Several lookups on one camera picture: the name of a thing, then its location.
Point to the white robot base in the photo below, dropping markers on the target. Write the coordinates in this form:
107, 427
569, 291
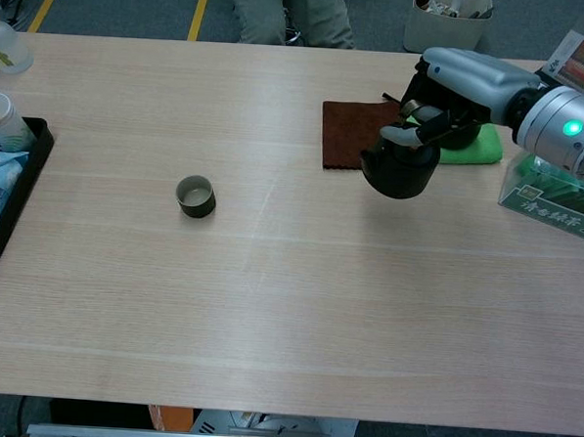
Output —
271, 425

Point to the seated person in khaki trousers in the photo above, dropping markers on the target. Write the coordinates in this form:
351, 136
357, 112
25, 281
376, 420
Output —
293, 13

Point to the black cast iron teapot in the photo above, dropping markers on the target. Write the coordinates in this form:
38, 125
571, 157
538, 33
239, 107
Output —
399, 177

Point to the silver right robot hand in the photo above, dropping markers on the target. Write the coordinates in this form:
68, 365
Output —
475, 79

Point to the black plastic tray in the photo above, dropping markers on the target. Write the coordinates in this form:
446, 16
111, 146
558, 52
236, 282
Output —
27, 175

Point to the frosted plastic bottle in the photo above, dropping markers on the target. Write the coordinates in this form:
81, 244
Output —
9, 49

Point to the small dark green cup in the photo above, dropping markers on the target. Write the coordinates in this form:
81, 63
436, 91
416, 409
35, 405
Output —
196, 199

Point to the beige storage bin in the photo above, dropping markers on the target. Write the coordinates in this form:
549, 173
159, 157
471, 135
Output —
444, 33

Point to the green cloth with black trim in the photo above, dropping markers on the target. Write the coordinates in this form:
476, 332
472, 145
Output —
481, 152

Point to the orange brown round stool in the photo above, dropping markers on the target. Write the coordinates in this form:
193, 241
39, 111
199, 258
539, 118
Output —
174, 418

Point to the brown square tea cloth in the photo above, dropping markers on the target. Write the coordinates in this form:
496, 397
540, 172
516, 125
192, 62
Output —
350, 136

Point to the clear green tea box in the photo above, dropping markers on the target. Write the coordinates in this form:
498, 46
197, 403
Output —
547, 202

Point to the black ceramic pouring pitcher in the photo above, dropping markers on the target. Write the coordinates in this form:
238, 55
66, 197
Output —
462, 139

